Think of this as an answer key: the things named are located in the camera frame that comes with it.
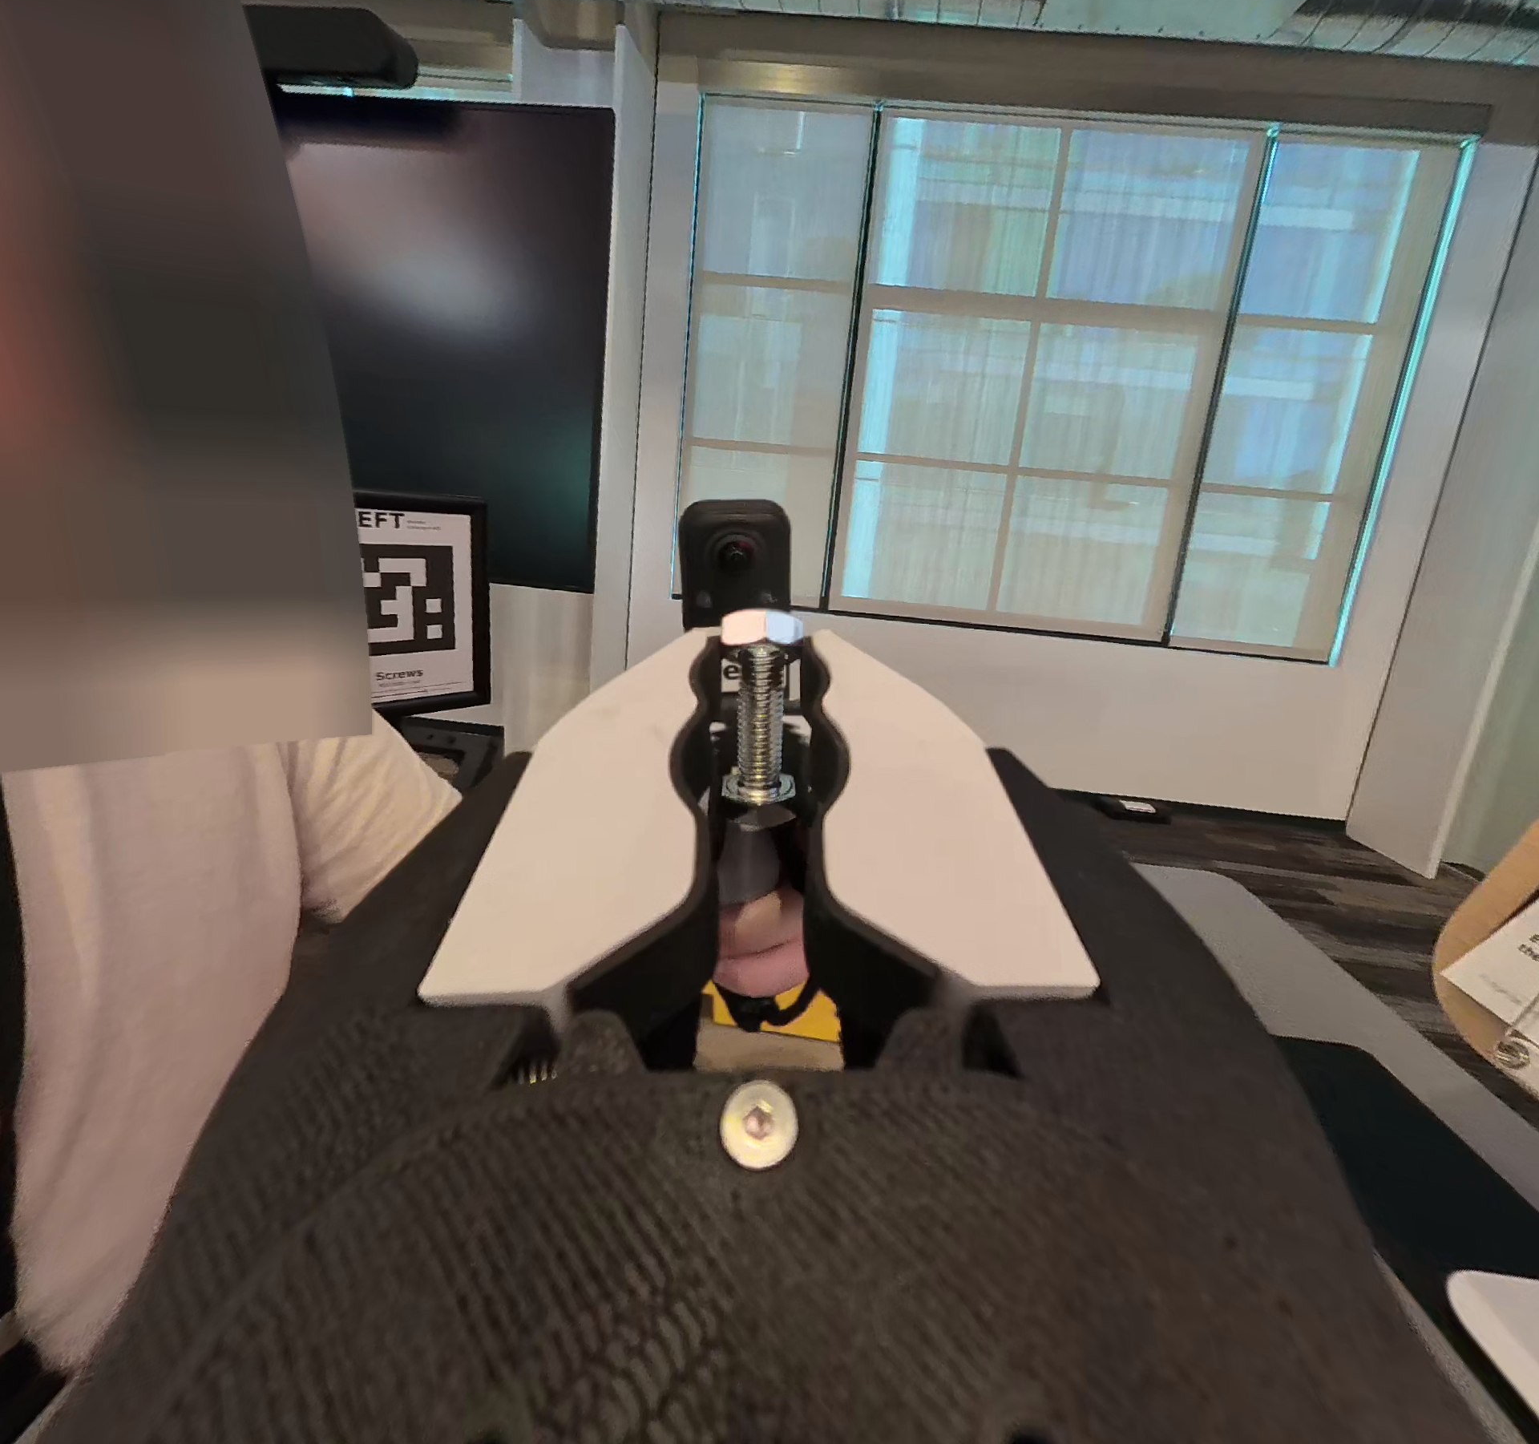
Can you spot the black floor outlet box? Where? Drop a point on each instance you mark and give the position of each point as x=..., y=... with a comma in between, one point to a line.
x=1129, y=805

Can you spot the printed instruction sheet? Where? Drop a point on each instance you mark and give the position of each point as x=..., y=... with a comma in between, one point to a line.
x=1512, y=985

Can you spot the silver hex bolt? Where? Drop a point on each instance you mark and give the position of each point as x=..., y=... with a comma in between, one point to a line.
x=763, y=722

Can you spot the black video bar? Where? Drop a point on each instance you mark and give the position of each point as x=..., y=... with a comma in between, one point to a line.
x=334, y=40

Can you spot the black wall monitor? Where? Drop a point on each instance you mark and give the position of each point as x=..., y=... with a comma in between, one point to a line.
x=459, y=388

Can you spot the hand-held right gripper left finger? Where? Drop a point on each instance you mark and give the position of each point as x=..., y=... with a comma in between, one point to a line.
x=578, y=842

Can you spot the black framed marker sign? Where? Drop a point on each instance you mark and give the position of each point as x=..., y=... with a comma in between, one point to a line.
x=405, y=611

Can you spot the large grid window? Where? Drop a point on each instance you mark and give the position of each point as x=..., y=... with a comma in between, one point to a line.
x=1081, y=388

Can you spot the person's left hand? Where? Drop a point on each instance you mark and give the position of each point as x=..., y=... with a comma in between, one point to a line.
x=756, y=946

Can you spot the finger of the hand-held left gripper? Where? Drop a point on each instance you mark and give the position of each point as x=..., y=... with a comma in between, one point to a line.
x=738, y=824
x=785, y=824

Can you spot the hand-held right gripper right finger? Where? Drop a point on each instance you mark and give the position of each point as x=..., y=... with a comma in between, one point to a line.
x=950, y=842

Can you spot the yellow plastic bin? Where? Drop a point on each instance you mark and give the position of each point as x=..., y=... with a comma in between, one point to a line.
x=820, y=1027

